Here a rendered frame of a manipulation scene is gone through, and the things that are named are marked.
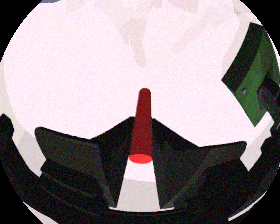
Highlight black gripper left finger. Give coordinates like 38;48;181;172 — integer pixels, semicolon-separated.
34;116;135;208

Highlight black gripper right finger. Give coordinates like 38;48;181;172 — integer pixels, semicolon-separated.
152;117;248;209

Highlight red peg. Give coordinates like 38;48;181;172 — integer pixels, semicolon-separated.
129;88;153;164

